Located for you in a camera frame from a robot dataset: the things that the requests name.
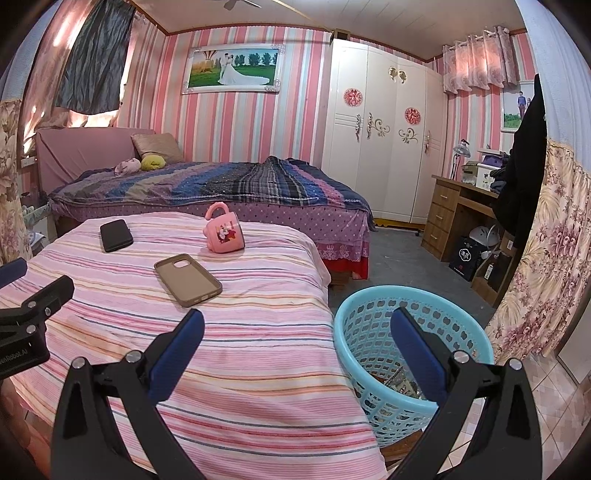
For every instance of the pale green cloth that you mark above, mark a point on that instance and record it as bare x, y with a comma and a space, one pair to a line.
34, 213

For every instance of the light blue plastic basket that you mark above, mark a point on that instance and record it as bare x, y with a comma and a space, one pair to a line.
415, 290

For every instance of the bed with plaid blanket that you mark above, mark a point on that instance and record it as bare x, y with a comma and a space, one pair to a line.
286, 219

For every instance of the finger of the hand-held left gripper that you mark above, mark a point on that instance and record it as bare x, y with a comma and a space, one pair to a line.
11, 271
48, 295

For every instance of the plaid quilt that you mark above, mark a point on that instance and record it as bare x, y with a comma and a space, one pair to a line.
231, 184

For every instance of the brown phone case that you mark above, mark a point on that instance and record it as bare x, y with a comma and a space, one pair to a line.
189, 281

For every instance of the framed wedding picture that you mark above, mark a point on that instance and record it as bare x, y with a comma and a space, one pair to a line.
231, 69

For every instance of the pink headboard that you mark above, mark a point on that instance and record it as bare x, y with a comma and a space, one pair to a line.
83, 152

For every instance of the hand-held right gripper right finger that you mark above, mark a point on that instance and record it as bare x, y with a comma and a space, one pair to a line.
418, 350

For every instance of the pink sheer curtain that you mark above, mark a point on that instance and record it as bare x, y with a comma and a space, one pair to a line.
48, 60

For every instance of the wooden desk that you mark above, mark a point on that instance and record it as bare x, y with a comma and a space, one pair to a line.
441, 217

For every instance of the pink cloth bundle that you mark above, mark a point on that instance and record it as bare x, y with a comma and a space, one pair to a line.
128, 167

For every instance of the white round appliance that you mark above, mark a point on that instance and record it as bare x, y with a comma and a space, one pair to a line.
482, 236

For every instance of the ceiling fan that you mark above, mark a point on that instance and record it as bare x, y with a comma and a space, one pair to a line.
240, 2

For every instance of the floral curtain with black garment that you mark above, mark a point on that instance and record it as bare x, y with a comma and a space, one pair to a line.
554, 254

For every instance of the white box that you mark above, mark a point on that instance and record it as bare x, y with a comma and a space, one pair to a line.
485, 177

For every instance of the black hanging garment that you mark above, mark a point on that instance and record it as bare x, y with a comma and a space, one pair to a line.
521, 184

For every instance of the black paper bag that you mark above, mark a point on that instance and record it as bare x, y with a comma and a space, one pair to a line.
466, 258

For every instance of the pink window valance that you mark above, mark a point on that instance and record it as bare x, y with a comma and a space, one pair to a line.
480, 64

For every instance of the pink cartoon mug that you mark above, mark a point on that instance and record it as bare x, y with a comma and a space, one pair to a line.
224, 235

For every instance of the beige pillow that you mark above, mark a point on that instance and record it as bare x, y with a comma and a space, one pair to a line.
157, 146

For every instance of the white wardrobe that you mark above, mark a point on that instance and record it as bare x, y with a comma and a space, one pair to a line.
383, 175

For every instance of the desk lamp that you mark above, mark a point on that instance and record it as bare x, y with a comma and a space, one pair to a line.
460, 148

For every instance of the small framed photo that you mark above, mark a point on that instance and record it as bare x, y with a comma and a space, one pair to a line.
515, 108

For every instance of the black phone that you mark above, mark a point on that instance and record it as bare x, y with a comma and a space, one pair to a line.
116, 235

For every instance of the purple case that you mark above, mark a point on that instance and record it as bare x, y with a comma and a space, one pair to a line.
494, 159

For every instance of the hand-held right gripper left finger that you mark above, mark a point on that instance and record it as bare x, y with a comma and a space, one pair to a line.
178, 350

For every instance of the yellow-green cloth bundle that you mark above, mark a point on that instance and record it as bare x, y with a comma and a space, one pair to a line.
153, 162

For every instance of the dark grey curtain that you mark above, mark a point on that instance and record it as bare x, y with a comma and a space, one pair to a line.
94, 55

